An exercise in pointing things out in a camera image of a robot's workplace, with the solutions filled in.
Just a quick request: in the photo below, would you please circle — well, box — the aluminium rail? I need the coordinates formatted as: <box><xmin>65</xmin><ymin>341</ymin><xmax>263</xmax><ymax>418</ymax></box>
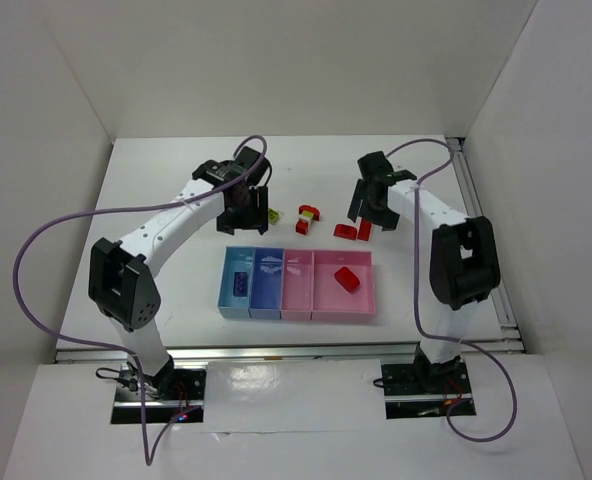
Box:
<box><xmin>53</xmin><ymin>339</ymin><xmax>527</xmax><ymax>365</ymax></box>
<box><xmin>445</xmin><ymin>137</ymin><xmax>524</xmax><ymax>350</ymax></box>

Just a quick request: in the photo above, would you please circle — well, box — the aluminium right rail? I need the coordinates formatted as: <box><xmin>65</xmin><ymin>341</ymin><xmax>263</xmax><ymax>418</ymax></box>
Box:
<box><xmin>445</xmin><ymin>137</ymin><xmax>524</xmax><ymax>350</ymax></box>

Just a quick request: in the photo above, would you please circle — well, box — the lime green lego brick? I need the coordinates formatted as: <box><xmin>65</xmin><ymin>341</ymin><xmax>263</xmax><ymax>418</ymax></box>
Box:
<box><xmin>268</xmin><ymin>209</ymin><xmax>282</xmax><ymax>225</ymax></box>

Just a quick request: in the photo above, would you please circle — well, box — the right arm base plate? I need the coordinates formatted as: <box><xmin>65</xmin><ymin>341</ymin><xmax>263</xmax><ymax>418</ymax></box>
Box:
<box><xmin>372</xmin><ymin>362</ymin><xmax>476</xmax><ymax>420</ymax></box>

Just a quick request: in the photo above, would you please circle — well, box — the wide pink container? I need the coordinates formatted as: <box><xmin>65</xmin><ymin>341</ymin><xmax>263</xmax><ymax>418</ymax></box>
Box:
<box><xmin>311</xmin><ymin>250</ymin><xmax>376</xmax><ymax>323</ymax></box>

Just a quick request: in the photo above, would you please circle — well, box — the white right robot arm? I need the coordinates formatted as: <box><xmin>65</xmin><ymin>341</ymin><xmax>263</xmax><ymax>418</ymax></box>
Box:
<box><xmin>348</xmin><ymin>151</ymin><xmax>501</xmax><ymax>393</ymax></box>

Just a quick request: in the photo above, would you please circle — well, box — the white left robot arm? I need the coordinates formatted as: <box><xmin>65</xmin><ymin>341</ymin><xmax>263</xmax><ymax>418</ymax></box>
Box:
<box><xmin>88</xmin><ymin>146</ymin><xmax>272</xmax><ymax>397</ymax></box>

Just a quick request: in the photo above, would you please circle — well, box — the red rectangular lego brick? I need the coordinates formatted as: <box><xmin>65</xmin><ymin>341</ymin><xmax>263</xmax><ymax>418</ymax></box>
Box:
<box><xmin>357</xmin><ymin>219</ymin><xmax>372</xmax><ymax>242</ymax></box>

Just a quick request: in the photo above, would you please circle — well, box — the purple lego brick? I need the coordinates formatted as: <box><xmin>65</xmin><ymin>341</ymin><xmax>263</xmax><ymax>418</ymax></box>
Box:
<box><xmin>232</xmin><ymin>271</ymin><xmax>249</xmax><ymax>298</ymax></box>

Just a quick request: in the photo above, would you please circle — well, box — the light blue container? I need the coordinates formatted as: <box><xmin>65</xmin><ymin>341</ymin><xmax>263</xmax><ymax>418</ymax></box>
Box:
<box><xmin>217</xmin><ymin>246</ymin><xmax>255</xmax><ymax>319</ymax></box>

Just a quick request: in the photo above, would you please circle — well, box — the narrow pink container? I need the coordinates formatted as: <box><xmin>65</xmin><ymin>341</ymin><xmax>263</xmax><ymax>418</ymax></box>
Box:
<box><xmin>281</xmin><ymin>249</ymin><xmax>314</xmax><ymax>321</ymax></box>

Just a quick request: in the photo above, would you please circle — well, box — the aluminium front rail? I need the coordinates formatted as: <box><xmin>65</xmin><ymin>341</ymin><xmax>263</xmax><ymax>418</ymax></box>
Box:
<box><xmin>53</xmin><ymin>339</ymin><xmax>527</xmax><ymax>365</ymax></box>

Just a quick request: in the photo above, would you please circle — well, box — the red green white lego stack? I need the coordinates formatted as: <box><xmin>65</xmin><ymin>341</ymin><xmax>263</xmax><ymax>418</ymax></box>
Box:
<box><xmin>295</xmin><ymin>204</ymin><xmax>321</xmax><ymax>235</ymax></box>

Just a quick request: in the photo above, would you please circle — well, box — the red rounded lego brick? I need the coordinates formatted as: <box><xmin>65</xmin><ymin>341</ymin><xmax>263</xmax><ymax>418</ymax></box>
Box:
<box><xmin>334</xmin><ymin>266</ymin><xmax>361</xmax><ymax>293</ymax></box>

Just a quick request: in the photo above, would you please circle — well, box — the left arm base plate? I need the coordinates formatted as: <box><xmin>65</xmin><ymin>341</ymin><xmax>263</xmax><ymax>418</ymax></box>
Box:
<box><xmin>96</xmin><ymin>365</ymin><xmax>207</xmax><ymax>425</ymax></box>

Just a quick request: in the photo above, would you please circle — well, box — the dark blue container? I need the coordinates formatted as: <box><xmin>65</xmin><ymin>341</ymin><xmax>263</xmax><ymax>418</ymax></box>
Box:
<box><xmin>249</xmin><ymin>247</ymin><xmax>284</xmax><ymax>320</ymax></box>

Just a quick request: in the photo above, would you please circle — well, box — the red curved lego brick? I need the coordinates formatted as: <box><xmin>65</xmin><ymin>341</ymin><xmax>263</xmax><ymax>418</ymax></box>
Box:
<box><xmin>333</xmin><ymin>224</ymin><xmax>358</xmax><ymax>241</ymax></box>

